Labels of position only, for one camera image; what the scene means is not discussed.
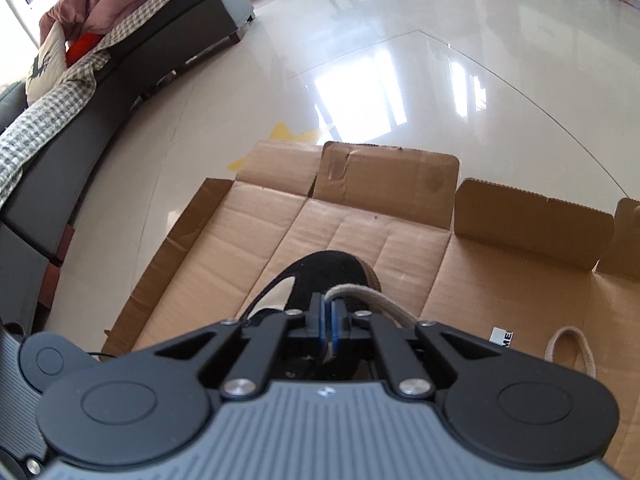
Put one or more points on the large yellow star sticker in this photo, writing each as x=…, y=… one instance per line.
x=285, y=135

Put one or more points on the black and beige shoe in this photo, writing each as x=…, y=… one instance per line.
x=325, y=270

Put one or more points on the checked blanket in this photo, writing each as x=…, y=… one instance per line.
x=60, y=100

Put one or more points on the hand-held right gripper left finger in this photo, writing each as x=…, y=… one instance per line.
x=320, y=332

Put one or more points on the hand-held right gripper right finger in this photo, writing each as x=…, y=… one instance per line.
x=336, y=332

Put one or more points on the grey sofa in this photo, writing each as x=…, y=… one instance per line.
x=75, y=170

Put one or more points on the beige shoelace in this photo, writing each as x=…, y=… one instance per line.
x=370, y=294

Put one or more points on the flattened cardboard box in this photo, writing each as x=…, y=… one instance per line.
x=350, y=230

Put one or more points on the red cushion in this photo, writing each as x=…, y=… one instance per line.
x=82, y=47

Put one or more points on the white paper label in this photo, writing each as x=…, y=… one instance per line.
x=500, y=337

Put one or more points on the white printed pillow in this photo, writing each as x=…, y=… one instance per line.
x=45, y=65

